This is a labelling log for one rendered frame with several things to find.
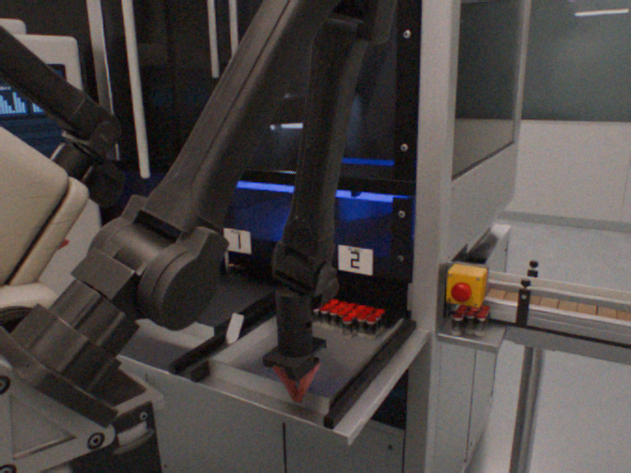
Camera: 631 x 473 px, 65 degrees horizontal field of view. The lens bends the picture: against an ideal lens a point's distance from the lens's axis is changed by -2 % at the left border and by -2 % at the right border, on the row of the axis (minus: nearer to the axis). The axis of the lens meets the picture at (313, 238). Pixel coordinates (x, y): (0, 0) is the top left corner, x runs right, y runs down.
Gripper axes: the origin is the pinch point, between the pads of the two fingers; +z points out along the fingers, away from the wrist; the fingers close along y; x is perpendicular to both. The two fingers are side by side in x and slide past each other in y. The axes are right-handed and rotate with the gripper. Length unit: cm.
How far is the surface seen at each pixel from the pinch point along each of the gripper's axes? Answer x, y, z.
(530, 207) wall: 19, 498, 72
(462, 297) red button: -18.6, 34.1, -8.8
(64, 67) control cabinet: 85, 25, -57
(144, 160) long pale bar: 65, 31, -33
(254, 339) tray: 19.6, 15.0, 0.9
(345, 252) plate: 9.5, 37.5, -13.3
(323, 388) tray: -1.1, 7.3, 2.1
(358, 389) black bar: -8.0, 7.2, 0.4
